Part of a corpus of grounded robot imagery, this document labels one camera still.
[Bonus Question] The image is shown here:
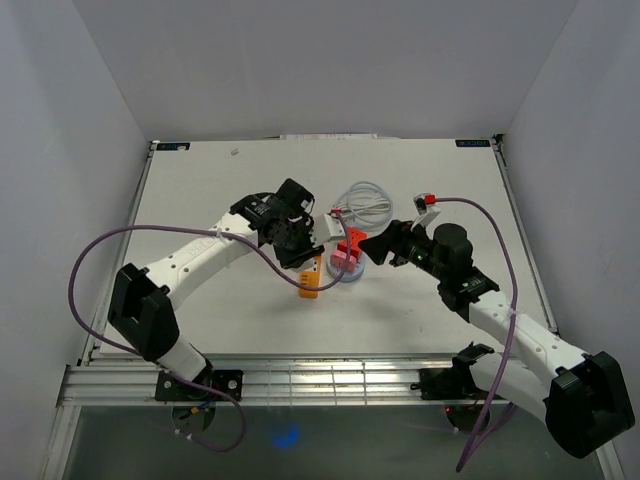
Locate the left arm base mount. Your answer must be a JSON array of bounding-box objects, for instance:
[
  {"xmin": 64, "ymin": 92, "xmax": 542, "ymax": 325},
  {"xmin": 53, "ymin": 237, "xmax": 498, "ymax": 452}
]
[{"xmin": 154, "ymin": 369, "xmax": 244, "ymax": 402}]

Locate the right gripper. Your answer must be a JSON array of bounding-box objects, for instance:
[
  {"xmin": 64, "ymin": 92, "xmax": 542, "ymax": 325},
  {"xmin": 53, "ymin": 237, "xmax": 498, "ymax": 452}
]
[{"xmin": 357, "ymin": 217, "xmax": 448, "ymax": 282}]

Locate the blue socket cord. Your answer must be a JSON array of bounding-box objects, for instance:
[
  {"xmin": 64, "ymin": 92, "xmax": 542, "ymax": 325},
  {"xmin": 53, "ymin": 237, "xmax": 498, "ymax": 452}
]
[{"xmin": 333, "ymin": 180, "xmax": 396, "ymax": 229}]

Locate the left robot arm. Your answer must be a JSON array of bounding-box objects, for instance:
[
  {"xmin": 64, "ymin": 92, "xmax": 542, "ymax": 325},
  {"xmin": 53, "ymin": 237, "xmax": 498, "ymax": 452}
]
[{"xmin": 107, "ymin": 179, "xmax": 324, "ymax": 400}]

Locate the right blue table label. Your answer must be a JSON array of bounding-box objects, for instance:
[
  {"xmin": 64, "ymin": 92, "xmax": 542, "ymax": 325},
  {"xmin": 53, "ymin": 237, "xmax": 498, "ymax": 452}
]
[{"xmin": 455, "ymin": 139, "xmax": 491, "ymax": 148}]

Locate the aluminium front rail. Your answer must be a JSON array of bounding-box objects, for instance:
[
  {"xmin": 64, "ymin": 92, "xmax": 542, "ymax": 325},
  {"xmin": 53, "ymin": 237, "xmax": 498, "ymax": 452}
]
[{"xmin": 57, "ymin": 355, "xmax": 601, "ymax": 407}]

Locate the pink plug adapter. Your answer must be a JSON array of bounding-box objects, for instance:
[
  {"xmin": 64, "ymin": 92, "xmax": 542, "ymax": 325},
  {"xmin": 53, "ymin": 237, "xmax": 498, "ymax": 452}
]
[{"xmin": 330, "ymin": 249, "xmax": 358, "ymax": 274}]

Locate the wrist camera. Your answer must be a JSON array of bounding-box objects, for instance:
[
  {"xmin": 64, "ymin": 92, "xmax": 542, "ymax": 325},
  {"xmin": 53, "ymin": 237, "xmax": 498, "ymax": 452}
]
[
  {"xmin": 310, "ymin": 213, "xmax": 348, "ymax": 248},
  {"xmin": 411, "ymin": 193, "xmax": 441, "ymax": 231}
]

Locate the white power strip cord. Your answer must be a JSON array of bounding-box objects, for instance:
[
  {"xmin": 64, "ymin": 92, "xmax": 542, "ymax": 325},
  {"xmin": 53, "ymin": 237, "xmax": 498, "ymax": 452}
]
[{"xmin": 332, "ymin": 197, "xmax": 394, "ymax": 226}]

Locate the blue round power socket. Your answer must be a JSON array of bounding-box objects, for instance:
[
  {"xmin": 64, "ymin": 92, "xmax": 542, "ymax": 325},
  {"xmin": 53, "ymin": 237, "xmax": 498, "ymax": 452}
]
[{"xmin": 326, "ymin": 257, "xmax": 367, "ymax": 283}]

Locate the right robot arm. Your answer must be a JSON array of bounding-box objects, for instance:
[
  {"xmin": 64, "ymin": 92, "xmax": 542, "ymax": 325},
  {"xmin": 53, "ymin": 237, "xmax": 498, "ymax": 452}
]
[{"xmin": 359, "ymin": 220, "xmax": 635, "ymax": 458}]

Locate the orange power strip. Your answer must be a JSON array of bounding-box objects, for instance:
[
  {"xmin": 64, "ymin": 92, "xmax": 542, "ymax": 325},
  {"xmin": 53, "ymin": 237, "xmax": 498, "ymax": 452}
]
[{"xmin": 298, "ymin": 256, "xmax": 322, "ymax": 299}]

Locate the blue table label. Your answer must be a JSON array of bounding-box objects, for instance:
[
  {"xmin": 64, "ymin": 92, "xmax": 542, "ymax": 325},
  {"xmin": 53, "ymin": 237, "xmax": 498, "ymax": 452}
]
[
  {"xmin": 455, "ymin": 139, "xmax": 491, "ymax": 148},
  {"xmin": 155, "ymin": 142, "xmax": 191, "ymax": 151}
]

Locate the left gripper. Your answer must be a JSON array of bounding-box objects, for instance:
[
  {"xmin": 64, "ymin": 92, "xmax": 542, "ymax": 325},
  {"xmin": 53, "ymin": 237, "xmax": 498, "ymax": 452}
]
[{"xmin": 272, "ymin": 215, "xmax": 324, "ymax": 270}]

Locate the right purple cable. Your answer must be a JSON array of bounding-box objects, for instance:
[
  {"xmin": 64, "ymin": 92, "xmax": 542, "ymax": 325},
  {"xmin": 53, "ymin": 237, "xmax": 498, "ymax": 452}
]
[{"xmin": 432, "ymin": 195, "xmax": 519, "ymax": 474}]

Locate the red cube socket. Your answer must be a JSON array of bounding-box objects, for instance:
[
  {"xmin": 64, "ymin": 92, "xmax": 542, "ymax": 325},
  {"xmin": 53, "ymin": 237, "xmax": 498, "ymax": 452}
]
[{"xmin": 336, "ymin": 227, "xmax": 368, "ymax": 261}]

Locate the left blue table label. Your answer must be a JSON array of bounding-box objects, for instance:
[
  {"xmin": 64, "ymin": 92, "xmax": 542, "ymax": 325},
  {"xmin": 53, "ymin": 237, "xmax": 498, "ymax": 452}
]
[{"xmin": 155, "ymin": 142, "xmax": 191, "ymax": 151}]

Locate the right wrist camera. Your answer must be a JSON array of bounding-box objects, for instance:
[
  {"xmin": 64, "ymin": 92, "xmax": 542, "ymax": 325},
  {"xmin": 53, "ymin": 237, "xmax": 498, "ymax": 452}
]
[{"xmin": 411, "ymin": 193, "xmax": 441, "ymax": 231}]

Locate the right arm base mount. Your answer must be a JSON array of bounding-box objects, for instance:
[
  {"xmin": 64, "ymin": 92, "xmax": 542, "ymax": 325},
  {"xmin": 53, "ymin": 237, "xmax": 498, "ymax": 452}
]
[{"xmin": 410, "ymin": 367, "xmax": 488, "ymax": 401}]

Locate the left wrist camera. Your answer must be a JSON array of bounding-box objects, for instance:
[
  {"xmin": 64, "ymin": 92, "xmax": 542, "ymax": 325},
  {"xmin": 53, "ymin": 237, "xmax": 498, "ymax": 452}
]
[{"xmin": 310, "ymin": 213, "xmax": 348, "ymax": 248}]

